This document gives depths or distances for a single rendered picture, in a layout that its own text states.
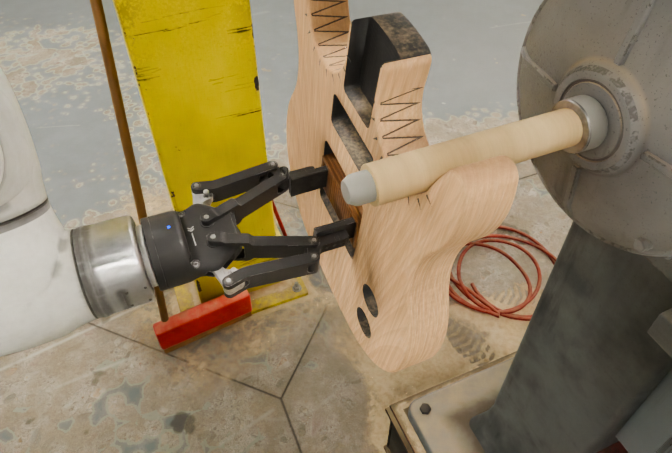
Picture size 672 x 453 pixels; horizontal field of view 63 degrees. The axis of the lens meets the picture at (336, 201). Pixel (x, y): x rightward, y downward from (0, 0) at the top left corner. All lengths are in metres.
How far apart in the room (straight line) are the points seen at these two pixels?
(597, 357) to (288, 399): 1.02
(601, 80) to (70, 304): 0.48
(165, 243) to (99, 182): 1.94
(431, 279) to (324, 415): 1.20
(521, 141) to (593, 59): 0.10
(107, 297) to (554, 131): 0.41
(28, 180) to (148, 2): 0.76
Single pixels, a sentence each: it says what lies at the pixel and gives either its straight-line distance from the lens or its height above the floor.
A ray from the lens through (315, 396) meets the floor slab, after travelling 1.69.
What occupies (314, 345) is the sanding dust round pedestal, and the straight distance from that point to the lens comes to 1.77.
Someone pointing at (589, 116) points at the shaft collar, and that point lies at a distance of 0.47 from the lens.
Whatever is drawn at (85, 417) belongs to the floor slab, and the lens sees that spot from 1.81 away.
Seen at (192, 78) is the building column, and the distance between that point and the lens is 1.32.
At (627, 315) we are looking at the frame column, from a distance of 0.81.
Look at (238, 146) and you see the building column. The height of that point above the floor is 0.63.
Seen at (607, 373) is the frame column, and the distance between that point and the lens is 0.90.
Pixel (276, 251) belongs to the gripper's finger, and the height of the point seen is 1.09.
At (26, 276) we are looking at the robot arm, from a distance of 0.53.
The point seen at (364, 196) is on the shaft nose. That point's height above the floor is 1.25.
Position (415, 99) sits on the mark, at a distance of 0.47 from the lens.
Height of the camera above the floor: 1.52
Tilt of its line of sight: 44 degrees down
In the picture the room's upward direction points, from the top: straight up
